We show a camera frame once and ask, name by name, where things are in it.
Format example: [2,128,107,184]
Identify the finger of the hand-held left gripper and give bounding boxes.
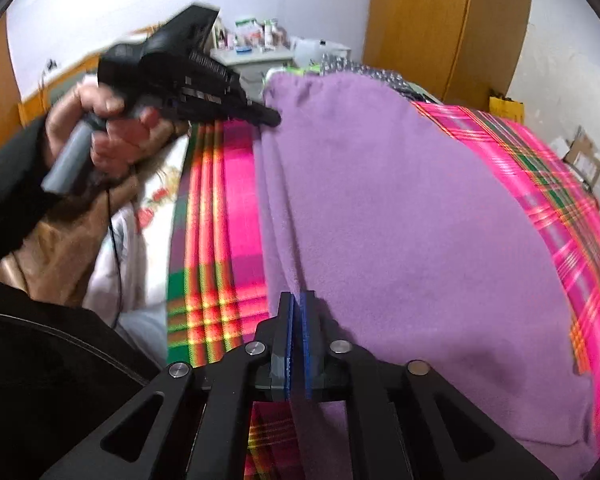
[225,87,282,128]

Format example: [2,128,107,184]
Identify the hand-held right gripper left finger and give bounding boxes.
[40,291,296,480]

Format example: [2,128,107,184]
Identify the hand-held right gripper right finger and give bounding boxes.
[300,290,558,480]

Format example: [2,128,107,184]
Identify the purple fleece garment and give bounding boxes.
[254,71,600,480]

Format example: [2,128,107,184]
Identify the person's left forearm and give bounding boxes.
[0,120,56,273]

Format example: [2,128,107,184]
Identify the person's left hand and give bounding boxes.
[45,84,177,182]

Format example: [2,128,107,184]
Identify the grey drawer cabinet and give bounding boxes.
[210,42,296,83]

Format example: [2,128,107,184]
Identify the toiletries on cabinet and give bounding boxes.
[215,16,288,53]

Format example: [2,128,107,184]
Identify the white shopping bag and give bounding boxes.
[290,36,352,66]

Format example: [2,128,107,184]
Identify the pink plaid blanket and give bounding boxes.
[167,102,600,480]

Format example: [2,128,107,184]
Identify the wooden headboard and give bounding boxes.
[17,50,106,128]

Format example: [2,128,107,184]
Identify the grey floral folded garment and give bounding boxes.
[320,57,421,96]

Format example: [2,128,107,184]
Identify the wooden wardrobe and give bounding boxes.
[362,0,533,106]

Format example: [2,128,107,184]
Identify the tan cloth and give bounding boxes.
[0,175,141,306]

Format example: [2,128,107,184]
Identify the yellow bag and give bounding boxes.
[489,91,525,123]

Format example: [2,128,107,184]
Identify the cardboard box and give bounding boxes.
[562,127,600,186]

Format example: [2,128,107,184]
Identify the black cable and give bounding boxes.
[106,185,127,327]

